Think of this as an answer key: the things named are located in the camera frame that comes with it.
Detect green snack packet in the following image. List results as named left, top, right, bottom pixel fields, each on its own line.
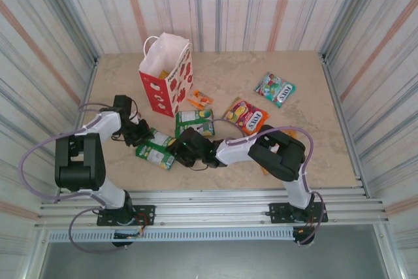
left=174, top=108, right=216, bottom=139
left=135, top=127, right=178, bottom=171

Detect red white paper gift bag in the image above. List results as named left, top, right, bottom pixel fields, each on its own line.
left=138, top=32, right=195, bottom=119

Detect small orange clear snack packet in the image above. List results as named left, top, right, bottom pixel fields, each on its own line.
left=186, top=88, right=215, bottom=110

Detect red orange Fox's candy bag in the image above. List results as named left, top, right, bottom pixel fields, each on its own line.
left=223, top=96, right=271, bottom=136

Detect orange foil snack packet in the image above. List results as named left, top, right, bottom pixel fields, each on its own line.
left=260, top=129, right=299, bottom=176

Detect teal Fox's candy bag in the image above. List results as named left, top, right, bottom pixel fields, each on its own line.
left=253, top=71, right=297, bottom=108

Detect aluminium mounting rail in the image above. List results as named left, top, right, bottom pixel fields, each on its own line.
left=33, top=188, right=391, bottom=231

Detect aluminium side rail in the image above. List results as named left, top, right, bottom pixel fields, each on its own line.
left=319, top=52, right=372, bottom=199
left=53, top=56, right=101, bottom=203

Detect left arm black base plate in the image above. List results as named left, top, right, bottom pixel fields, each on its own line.
left=97, top=204, right=156, bottom=227

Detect slotted grey cable duct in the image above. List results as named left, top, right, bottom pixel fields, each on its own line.
left=46, top=227, right=295, bottom=243

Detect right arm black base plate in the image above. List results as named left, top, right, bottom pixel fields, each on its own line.
left=268, top=201, right=329, bottom=226

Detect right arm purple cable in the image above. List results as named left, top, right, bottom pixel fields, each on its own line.
left=208, top=118, right=329, bottom=247

